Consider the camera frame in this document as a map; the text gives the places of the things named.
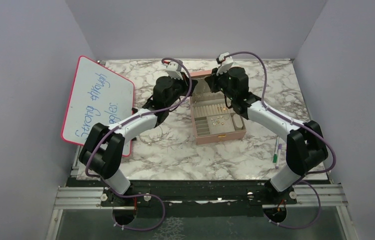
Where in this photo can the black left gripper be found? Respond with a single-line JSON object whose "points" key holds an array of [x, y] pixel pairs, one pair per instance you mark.
{"points": [[184, 82]]}

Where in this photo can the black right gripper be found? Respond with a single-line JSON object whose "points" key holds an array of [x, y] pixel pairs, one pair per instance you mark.
{"points": [[213, 79]]}

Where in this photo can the pink jewelry box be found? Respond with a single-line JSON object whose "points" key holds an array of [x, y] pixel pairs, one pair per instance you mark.
{"points": [[212, 120]]}

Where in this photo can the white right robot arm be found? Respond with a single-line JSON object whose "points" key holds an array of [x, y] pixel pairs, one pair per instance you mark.
{"points": [[305, 148]]}

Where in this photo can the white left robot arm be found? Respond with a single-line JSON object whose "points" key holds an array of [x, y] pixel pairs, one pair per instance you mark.
{"points": [[103, 149]]}

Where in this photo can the white oval watch pillow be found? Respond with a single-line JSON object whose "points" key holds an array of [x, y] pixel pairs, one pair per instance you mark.
{"points": [[237, 122]]}

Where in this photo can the pink-framed whiteboard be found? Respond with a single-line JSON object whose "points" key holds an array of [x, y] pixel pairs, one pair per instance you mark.
{"points": [[98, 95]]}

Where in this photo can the green marker pen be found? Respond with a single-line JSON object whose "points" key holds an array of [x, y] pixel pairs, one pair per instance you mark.
{"points": [[275, 152]]}

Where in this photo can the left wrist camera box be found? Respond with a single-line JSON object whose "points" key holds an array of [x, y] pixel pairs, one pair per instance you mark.
{"points": [[173, 69]]}

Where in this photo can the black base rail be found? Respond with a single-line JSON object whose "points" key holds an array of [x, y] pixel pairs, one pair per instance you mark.
{"points": [[201, 198]]}

